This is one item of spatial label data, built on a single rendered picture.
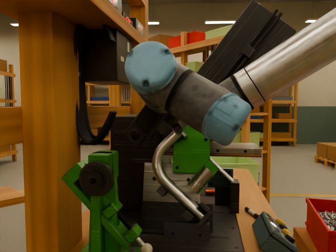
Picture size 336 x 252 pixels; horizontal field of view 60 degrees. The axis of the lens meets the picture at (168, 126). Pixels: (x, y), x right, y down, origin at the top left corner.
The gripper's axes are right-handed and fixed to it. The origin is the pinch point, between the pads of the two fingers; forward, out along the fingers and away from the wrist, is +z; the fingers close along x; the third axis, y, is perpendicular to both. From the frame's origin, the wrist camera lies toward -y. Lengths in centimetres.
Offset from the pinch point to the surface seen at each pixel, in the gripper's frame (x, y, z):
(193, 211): -20.3, -11.5, 14.5
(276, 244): -40.3, -1.0, 9.6
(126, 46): 31.4, 8.0, 11.4
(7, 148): 343, -276, 522
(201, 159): -10.9, 0.5, 17.8
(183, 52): 137, 98, 302
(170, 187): -10.9, -12.0, 14.4
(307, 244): -55, 8, 39
